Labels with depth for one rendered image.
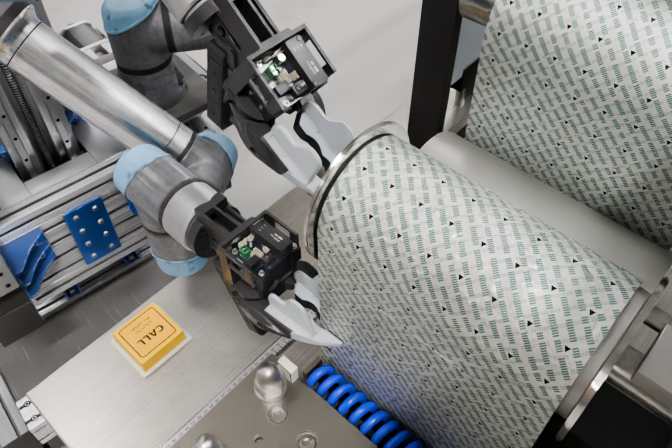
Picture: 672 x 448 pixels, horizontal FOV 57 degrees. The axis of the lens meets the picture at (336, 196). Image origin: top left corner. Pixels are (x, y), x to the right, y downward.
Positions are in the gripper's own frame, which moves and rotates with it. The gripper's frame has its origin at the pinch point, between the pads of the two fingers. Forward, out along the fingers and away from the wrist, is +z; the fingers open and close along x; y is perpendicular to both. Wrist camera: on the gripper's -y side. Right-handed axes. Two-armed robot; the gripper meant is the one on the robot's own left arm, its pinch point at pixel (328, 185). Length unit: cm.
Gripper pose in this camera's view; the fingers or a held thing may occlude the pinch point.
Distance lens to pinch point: 61.7
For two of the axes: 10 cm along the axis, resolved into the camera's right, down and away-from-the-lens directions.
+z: 5.7, 8.1, 1.3
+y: 4.7, -1.9, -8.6
